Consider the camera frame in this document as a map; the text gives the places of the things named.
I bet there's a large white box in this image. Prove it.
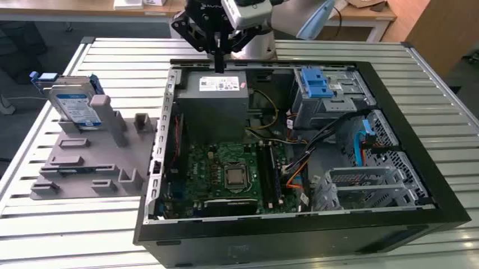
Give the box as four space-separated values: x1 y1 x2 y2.
113 0 144 11

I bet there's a white floor stand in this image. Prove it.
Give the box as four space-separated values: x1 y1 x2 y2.
0 94 16 115

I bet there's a wooden desk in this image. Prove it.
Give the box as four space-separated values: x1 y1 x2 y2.
32 0 398 43

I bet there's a brown cardboard piece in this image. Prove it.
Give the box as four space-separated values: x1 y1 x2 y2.
346 0 386 13

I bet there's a black PC case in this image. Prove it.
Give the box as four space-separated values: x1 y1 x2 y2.
133 58 471 268

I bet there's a blue drive latch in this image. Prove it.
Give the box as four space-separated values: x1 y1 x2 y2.
300 68 334 99

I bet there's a metal drive cage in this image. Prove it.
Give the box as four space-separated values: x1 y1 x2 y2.
291 67 378 131

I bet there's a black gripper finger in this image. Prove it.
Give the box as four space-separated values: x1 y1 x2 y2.
171 12 222 74
220 24 263 74

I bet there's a thin red case wire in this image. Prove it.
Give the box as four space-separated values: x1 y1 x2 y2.
170 114 184 171

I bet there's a grey parts rack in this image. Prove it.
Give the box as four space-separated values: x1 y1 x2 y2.
29 94 158 201

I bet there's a silver CPU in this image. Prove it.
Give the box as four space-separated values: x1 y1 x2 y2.
226 169 248 187

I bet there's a blue disk wire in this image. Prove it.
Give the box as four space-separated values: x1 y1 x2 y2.
352 119 376 168

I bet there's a black RAM slot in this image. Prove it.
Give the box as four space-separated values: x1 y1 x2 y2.
258 141 275 210
266 141 286 207

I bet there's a wooden cabinet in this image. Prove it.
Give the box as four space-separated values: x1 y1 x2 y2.
382 0 479 79

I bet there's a black graphics card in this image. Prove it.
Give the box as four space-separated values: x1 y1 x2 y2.
202 197 259 216

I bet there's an orange wire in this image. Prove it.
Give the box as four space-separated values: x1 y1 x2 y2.
286 168 306 192

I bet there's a black disk power wire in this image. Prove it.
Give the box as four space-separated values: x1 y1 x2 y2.
368 134 402 154

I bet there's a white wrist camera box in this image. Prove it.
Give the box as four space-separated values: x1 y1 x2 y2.
220 0 274 30

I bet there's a green motherboard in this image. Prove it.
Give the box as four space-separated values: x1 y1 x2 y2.
164 141 311 219

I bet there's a grey power supply unit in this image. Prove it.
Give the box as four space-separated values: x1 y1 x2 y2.
175 69 251 143

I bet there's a hard disk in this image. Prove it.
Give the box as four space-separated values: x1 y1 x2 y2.
28 71 105 131

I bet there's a yellow wire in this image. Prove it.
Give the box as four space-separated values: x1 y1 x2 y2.
244 89 280 131

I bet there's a CPU socket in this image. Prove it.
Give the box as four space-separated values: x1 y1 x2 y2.
223 161 251 194

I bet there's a black wire bundle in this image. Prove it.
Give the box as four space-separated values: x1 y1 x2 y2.
284 109 371 173

